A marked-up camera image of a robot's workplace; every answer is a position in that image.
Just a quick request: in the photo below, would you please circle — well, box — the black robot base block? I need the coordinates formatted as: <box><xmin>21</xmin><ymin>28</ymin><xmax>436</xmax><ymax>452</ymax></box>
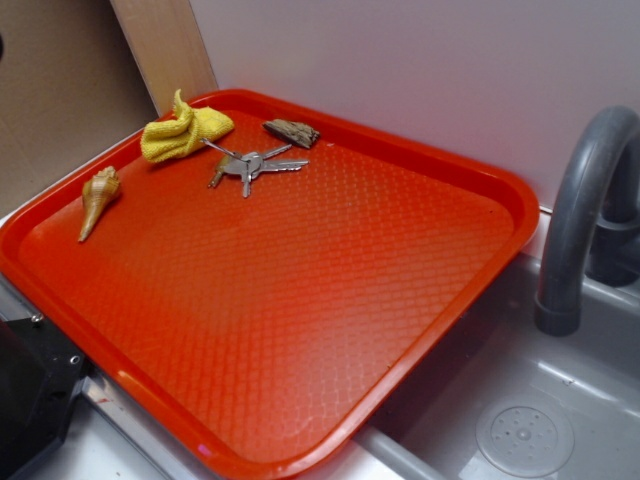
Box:
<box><xmin>1</xmin><ymin>315</ymin><xmax>88</xmax><ymax>479</ymax></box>

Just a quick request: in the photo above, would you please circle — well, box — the red plastic tray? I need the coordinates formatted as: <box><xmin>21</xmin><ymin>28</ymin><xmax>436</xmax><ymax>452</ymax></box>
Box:
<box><xmin>1</xmin><ymin>90</ymin><xmax>539</xmax><ymax>479</ymax></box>

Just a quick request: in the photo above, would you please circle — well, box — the silver key bunch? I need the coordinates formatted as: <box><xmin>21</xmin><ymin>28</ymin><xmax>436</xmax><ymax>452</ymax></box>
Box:
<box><xmin>201</xmin><ymin>139</ymin><xmax>309</xmax><ymax>198</ymax></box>

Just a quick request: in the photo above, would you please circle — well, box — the brown wood piece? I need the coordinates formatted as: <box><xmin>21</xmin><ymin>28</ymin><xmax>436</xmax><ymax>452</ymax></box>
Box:
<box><xmin>262</xmin><ymin>119</ymin><xmax>321</xmax><ymax>149</ymax></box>

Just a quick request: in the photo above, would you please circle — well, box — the yellow microfibre cloth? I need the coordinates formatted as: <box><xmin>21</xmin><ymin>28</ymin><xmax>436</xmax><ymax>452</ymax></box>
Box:
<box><xmin>140</xmin><ymin>89</ymin><xmax>235</xmax><ymax>164</ymax></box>

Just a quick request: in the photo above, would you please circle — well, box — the tan spiral seashell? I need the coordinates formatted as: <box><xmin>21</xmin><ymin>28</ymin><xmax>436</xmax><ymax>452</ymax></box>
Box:
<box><xmin>78</xmin><ymin>166</ymin><xmax>121</xmax><ymax>243</ymax></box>

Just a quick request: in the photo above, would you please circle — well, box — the grey plastic sink basin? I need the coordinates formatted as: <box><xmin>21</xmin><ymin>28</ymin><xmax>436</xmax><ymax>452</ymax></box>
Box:
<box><xmin>356</xmin><ymin>256</ymin><xmax>639</xmax><ymax>479</ymax></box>

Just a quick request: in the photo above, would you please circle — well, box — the light wooden board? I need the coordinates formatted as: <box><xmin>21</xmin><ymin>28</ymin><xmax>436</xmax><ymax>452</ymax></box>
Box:
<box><xmin>111</xmin><ymin>0</ymin><xmax>218</xmax><ymax>115</ymax></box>

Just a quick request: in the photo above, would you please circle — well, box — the grey toy faucet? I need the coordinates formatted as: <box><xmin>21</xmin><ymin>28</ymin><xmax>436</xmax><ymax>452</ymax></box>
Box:
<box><xmin>535</xmin><ymin>105</ymin><xmax>639</xmax><ymax>337</ymax></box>

